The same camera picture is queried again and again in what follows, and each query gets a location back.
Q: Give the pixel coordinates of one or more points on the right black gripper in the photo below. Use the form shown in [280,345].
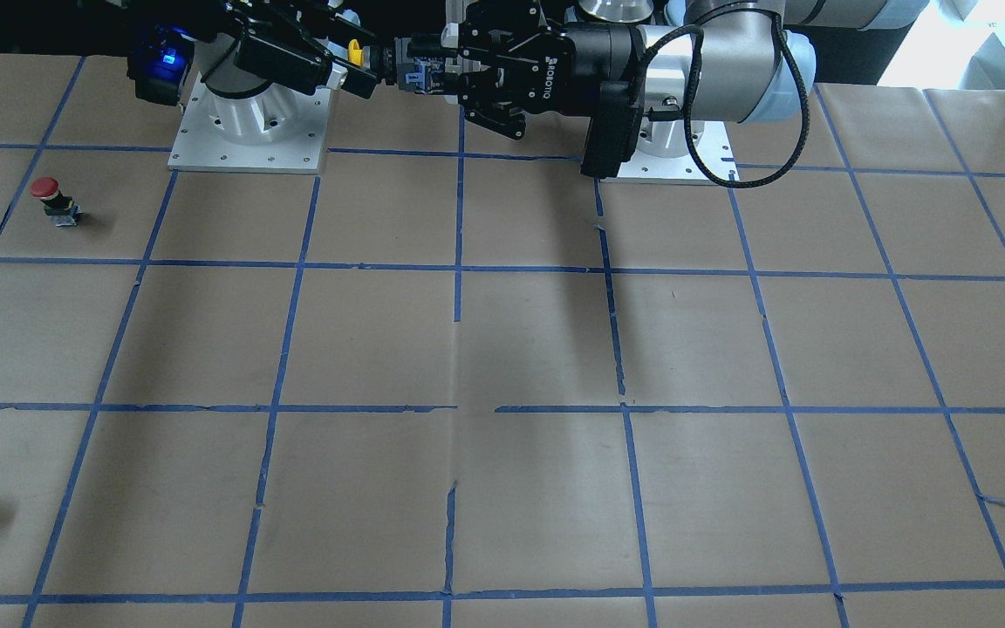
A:
[225,45]

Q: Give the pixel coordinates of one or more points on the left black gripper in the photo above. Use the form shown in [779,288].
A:
[588,55]

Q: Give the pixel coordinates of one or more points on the yellow push button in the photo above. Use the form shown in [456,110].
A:
[380,63]

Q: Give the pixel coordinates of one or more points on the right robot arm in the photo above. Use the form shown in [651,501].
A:
[217,68]

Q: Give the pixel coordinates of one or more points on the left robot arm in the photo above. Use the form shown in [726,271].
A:
[708,60]

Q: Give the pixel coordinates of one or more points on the red push button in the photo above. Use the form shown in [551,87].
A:
[59,208]

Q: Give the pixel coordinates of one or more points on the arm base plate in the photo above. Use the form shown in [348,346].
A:
[277,132]
[662,156]

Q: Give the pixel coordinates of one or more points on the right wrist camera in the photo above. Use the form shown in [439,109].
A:
[159,64]

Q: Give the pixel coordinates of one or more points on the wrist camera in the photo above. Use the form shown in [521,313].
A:
[159,64]
[614,129]

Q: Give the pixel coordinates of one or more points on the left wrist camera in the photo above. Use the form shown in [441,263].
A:
[614,129]

